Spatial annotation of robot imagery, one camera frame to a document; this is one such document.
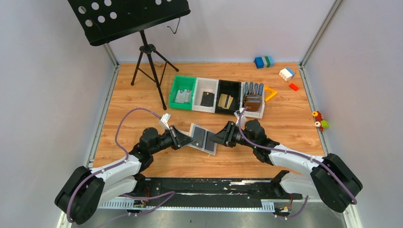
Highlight gold cards in black bin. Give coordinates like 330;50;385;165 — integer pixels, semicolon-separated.
218;94;233;109

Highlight black plastic bin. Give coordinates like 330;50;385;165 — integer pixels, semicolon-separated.
215;80;242;115

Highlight white blue toy block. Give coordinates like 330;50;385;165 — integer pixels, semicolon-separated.
279;67;295;81

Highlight yellow plastic angle piece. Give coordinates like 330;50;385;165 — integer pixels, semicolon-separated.
264;86;278;102

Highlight brown leather wallets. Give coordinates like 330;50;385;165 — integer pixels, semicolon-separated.
243;95;262;112

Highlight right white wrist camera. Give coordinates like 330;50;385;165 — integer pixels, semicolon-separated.
234;108;247;126

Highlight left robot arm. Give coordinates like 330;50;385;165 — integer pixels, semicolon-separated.
54;126;195;225

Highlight red green toy car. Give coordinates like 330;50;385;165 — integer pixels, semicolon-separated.
312;111;329;131

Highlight purple cable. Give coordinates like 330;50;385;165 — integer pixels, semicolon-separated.
237;108;358;220
66;107;176;222

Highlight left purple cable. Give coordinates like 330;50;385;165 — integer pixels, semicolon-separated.
66;107;176;222

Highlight dark VIP card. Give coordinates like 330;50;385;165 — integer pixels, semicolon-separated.
192;126;206;148

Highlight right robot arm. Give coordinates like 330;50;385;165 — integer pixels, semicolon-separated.
209;119;363;213

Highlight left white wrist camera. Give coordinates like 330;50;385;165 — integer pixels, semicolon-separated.
159;113;171;130

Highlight white bin with wallets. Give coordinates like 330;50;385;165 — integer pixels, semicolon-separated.
240;82;265;119

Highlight silver cards in green bin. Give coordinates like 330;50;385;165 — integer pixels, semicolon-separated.
174;89;192;104

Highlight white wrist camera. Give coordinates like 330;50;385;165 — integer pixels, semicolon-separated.
159;113;171;130
234;108;247;126

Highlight red toy brick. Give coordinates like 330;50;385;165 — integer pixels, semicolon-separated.
289;83;299;91

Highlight black music stand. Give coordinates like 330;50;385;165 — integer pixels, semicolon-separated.
68;0;191;110

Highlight green plastic bin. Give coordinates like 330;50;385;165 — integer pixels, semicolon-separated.
169;75;197;110

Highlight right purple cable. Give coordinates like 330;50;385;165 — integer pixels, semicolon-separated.
237;108;358;220

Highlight black card in white bin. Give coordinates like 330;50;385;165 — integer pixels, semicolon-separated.
200;92;216;107

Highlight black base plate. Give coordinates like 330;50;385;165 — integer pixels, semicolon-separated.
130;178;303;209

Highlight blue green block stack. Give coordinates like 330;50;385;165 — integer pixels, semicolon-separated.
254;56;275;69

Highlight white plastic bin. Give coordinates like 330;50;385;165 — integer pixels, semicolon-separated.
192;77;219;113

